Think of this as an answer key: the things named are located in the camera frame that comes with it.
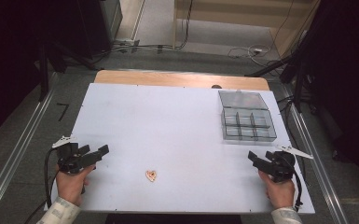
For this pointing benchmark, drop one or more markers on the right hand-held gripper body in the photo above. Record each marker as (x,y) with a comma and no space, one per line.
(283,166)

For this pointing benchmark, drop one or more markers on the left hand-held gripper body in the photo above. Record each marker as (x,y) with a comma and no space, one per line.
(66,158)

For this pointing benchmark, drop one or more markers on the person's right hand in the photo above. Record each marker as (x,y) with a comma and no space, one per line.
(280,193)

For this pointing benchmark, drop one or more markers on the person's left hand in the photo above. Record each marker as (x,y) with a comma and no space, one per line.
(71,186)

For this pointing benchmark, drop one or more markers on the clear plastic compartment box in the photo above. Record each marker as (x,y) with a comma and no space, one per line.
(247,119)

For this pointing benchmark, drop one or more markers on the small heart-shaped pretzel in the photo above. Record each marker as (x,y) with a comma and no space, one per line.
(151,175)

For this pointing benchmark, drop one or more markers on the black metal stand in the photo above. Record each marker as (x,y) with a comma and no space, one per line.
(295,71)
(45,71)

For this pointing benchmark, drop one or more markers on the grey power strip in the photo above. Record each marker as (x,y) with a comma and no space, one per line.
(127,43)

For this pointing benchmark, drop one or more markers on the aluminium rail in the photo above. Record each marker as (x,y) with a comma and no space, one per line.
(317,161)
(15,152)

